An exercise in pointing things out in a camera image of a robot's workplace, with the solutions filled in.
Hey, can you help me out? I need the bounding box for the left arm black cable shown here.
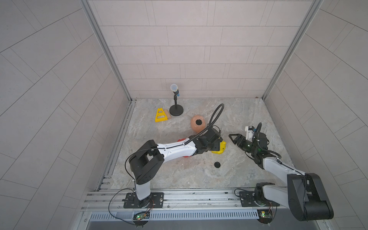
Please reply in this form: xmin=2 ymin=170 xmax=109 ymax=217
xmin=183 ymin=103 xmax=225 ymax=146

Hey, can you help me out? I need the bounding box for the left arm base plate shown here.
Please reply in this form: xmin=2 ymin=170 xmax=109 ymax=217
xmin=124 ymin=192 xmax=164 ymax=209

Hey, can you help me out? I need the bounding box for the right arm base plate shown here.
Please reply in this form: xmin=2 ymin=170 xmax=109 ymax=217
xmin=237 ymin=190 xmax=280 ymax=208

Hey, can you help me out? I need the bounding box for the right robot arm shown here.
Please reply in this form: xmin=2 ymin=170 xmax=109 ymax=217
xmin=229 ymin=126 xmax=334 ymax=221

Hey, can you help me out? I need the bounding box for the circuit board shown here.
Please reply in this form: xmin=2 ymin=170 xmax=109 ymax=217
xmin=133 ymin=212 xmax=150 ymax=222
xmin=257 ymin=209 xmax=273 ymax=224

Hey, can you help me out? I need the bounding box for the yellow piggy bank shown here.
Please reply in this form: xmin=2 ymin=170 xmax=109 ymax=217
xmin=211 ymin=141 xmax=226 ymax=154

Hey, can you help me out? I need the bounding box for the right circuit board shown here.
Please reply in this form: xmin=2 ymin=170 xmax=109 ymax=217
xmin=257 ymin=209 xmax=273 ymax=224

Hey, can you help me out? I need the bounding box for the black microphone stand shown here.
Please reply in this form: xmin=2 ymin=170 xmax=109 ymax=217
xmin=169 ymin=84 xmax=184 ymax=117

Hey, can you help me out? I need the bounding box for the aluminium mounting rail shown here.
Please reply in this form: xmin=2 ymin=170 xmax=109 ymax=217
xmin=81 ymin=187 xmax=276 ymax=212

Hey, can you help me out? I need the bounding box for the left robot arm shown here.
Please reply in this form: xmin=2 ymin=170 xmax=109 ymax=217
xmin=124 ymin=126 xmax=223 ymax=209

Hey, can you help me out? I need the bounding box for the small wooden block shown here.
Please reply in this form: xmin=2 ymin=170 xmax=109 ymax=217
xmin=164 ymin=109 xmax=172 ymax=120

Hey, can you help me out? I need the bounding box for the left circuit board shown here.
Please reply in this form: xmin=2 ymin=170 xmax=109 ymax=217
xmin=133 ymin=212 xmax=150 ymax=222

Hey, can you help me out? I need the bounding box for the yellow triangular block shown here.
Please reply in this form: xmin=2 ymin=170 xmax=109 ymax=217
xmin=155 ymin=108 xmax=168 ymax=123

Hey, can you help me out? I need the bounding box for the pink piggy bank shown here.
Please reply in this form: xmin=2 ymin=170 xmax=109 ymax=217
xmin=190 ymin=115 xmax=206 ymax=133

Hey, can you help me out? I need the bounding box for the red piggy bank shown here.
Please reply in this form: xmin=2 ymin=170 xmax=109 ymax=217
xmin=176 ymin=137 xmax=193 ymax=159

